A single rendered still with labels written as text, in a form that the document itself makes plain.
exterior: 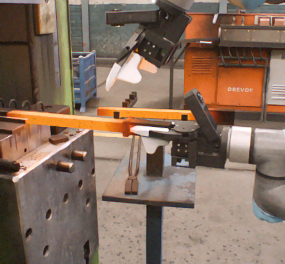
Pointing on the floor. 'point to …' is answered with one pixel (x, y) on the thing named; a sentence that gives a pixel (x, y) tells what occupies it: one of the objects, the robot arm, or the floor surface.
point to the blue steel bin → (84, 77)
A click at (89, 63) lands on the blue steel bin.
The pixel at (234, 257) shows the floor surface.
